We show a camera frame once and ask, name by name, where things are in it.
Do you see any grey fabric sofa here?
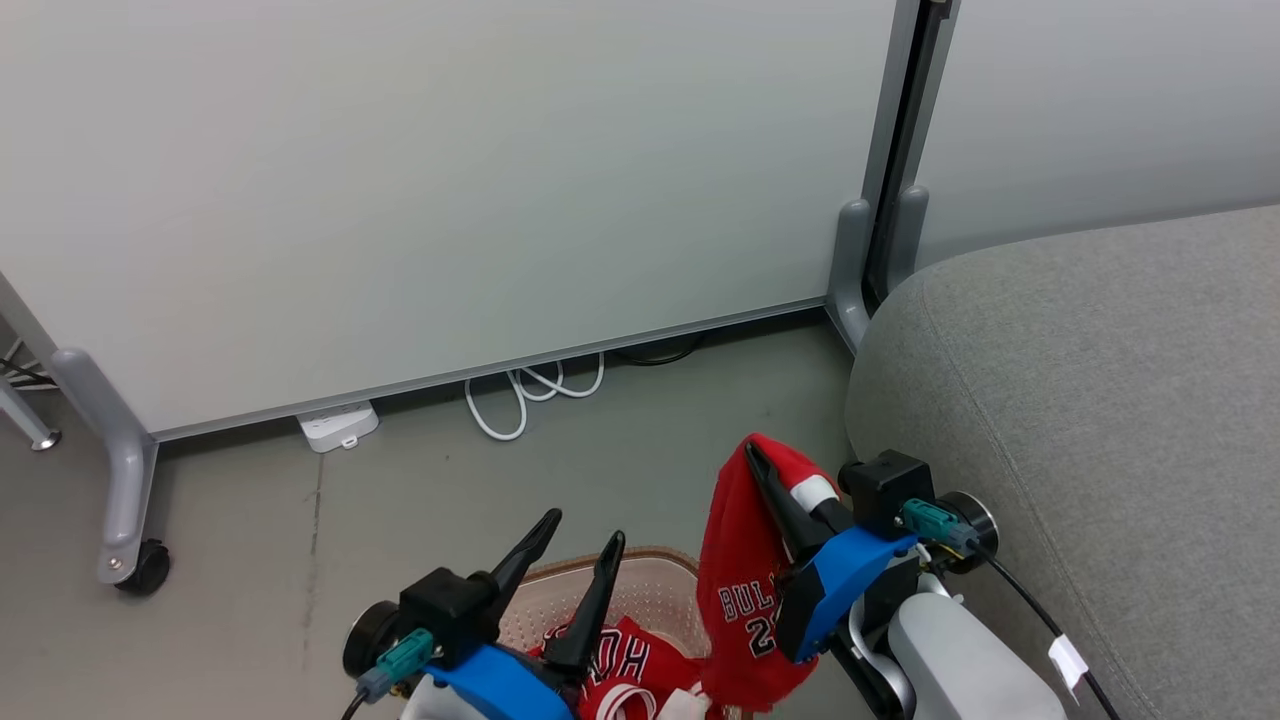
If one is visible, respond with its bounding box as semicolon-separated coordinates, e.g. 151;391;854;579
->
845;205;1280;720

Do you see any red Bulls basketball jersey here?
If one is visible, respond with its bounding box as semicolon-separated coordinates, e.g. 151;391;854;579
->
696;432;847;714

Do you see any teal left camera connector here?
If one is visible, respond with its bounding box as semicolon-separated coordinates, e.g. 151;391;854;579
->
356;627;437;704

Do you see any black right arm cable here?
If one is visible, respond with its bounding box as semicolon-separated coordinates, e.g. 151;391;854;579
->
968;542;1124;720

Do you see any white coiled power cable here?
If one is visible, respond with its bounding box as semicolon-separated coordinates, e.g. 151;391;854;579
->
463;351;608;443

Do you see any black floor cable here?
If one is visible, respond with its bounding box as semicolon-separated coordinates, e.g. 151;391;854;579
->
608;334;707;368

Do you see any grey curved partition leg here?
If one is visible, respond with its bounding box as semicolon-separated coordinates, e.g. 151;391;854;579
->
50;347;161;586

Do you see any red jersey with white lettering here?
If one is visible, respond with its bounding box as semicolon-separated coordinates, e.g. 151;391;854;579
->
527;615;717;720

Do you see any white power strip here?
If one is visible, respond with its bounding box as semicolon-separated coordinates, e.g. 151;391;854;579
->
296;400;381;455

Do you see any teal camera connector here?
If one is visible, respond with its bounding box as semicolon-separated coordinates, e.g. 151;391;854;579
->
900;498;983;554
356;627;437;704

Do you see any black caster wheel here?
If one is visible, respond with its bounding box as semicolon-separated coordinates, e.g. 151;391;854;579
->
114;538;172;598

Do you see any grey partition post with feet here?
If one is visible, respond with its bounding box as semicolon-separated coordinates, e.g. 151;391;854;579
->
825;0;963;354

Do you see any white cable label tag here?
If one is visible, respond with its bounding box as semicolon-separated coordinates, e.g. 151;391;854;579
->
1047;634;1090;692

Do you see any grey metal stand leg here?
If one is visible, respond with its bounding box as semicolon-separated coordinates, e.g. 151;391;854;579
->
0;338;63;452

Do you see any teal right camera connector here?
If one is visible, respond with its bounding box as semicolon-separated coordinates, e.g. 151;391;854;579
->
900;498;983;554

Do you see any narrow white partition panel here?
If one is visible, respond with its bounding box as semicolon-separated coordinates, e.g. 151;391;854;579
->
914;0;1280;270

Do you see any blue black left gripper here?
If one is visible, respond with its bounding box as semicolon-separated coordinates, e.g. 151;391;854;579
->
422;508;627;720

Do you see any beige perforated plastic laundry basket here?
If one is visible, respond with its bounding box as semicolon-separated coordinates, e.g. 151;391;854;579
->
497;546;747;720

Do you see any wide white partition panel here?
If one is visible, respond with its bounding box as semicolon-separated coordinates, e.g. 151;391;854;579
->
0;0;899;443

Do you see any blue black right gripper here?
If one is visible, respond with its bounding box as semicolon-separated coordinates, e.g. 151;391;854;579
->
745;439;918;665

